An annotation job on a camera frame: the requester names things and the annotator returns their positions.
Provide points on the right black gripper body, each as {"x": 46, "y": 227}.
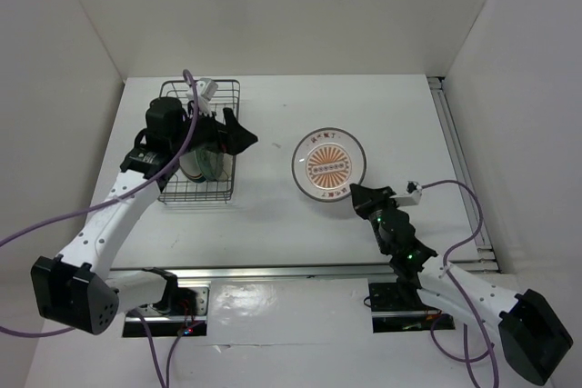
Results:
{"x": 375, "y": 219}

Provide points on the blue patterned plate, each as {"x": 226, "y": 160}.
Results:
{"x": 211, "y": 164}

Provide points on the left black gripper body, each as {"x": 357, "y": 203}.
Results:
{"x": 206, "y": 134}

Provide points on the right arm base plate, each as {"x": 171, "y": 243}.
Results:
{"x": 396, "y": 309}

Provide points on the orange sunburst plate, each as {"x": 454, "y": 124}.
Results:
{"x": 326, "y": 162}

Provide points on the grey wire dish rack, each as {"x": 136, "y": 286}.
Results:
{"x": 179, "y": 190}

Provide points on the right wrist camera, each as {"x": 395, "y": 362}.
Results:
{"x": 410, "y": 197}

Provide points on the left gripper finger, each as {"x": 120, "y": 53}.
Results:
{"x": 235, "y": 144}
{"x": 233, "y": 127}

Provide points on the clear glass plate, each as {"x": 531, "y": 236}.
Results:
{"x": 227, "y": 167}

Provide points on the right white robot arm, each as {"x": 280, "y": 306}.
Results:
{"x": 529, "y": 333}

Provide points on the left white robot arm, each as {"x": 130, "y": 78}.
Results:
{"x": 74, "y": 288}

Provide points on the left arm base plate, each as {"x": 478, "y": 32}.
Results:
{"x": 182, "y": 315}

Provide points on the green red rimmed plate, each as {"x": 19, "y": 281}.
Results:
{"x": 191, "y": 169}

